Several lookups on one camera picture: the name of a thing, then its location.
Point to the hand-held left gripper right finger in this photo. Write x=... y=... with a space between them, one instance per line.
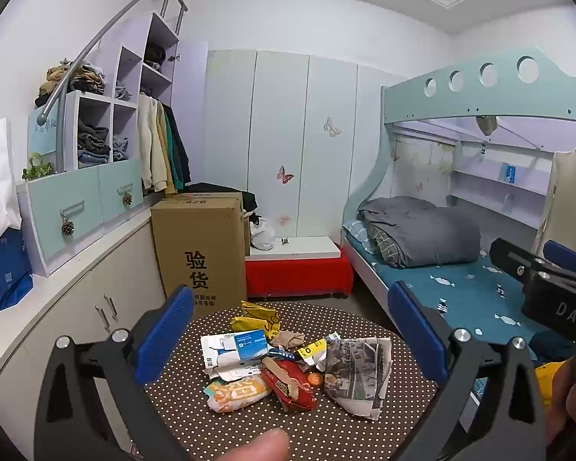
x=415 y=331

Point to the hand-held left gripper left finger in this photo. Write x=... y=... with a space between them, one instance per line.
x=165 y=333

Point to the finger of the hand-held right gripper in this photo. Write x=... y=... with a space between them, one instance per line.
x=564 y=253
x=511 y=257

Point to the yellow and white carton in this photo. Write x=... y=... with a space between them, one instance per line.
x=309 y=349

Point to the person's right hand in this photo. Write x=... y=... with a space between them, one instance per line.
x=559 y=398

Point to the person's left hand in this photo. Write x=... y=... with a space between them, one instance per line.
x=254 y=446

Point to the dark blue garment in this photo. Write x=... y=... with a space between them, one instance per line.
x=552 y=345

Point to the white printed paper packaging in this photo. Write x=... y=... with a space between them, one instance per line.
x=213 y=353

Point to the beige hanging sweater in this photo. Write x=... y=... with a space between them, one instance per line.
x=571 y=201

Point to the teal fish print bedsheet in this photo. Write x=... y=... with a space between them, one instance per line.
x=461 y=293

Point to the crumpled newspaper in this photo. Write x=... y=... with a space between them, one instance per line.
x=360 y=374

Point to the lilac bed shelf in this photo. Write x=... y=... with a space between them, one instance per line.
x=485 y=188

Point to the blue and white small box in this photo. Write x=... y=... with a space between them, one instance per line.
x=249 y=345

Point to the grey blanket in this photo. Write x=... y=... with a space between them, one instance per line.
x=427 y=230

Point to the teal and orange snack packet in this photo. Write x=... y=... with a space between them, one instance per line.
x=235 y=394

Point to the yellow paper bag black print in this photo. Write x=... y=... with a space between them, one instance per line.
x=264 y=326
x=254 y=308

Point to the large printed cardboard box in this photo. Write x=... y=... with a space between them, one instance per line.
x=197 y=240

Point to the cream floor cabinet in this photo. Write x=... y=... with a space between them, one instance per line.
x=67 y=297

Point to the small orange ball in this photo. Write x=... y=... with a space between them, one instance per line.
x=315 y=380

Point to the blue checked pillow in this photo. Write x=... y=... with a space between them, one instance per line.
x=355 y=233

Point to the beige stocking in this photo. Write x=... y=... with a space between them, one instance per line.
x=288 y=339

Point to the round polka dot table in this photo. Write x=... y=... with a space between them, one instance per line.
x=350 y=437

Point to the red bench white top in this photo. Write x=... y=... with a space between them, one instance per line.
x=297 y=269

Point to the brown hanging pouch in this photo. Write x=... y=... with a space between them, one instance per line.
x=485 y=125

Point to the red snack packet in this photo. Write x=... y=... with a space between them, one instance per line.
x=293 y=389

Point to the white plastic bag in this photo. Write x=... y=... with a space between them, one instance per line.
x=261 y=235

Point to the pine cone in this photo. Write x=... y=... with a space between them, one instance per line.
x=127 y=198
x=67 y=228

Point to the plain cardboard box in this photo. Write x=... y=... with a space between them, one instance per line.
x=206 y=197

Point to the yellow hanging garment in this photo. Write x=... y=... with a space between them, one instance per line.
x=165 y=173

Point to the teal bunk bed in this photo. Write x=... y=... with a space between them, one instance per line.
x=461 y=101

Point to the teal drawer unit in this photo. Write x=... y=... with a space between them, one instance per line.
x=48 y=211

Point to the blue shopping bag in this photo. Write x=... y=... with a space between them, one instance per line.
x=2 y=269

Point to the green hanging garment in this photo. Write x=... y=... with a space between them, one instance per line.
x=173 y=153

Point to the black hanging jacket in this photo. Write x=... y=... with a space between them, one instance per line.
x=182 y=153

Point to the cream hanging jacket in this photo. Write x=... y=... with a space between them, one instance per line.
x=149 y=144

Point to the folded denim clothes stack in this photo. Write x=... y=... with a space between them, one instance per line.
x=120 y=146

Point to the pink butterfly sticker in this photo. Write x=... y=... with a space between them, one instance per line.
x=284 y=174

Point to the folded dark clothes stack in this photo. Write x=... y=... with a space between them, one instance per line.
x=93 y=144

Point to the beige butterfly sticker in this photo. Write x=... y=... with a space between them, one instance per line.
x=332 y=127

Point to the white wardrobe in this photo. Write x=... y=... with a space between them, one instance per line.
x=278 y=120

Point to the pile of brown clothes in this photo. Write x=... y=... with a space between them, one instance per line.
x=72 y=79

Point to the lilac stair shelf unit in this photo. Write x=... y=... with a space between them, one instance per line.
x=129 y=62

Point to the black folded clothes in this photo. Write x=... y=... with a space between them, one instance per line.
x=153 y=55

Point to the grey metal handrail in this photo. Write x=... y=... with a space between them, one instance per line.
x=86 y=55

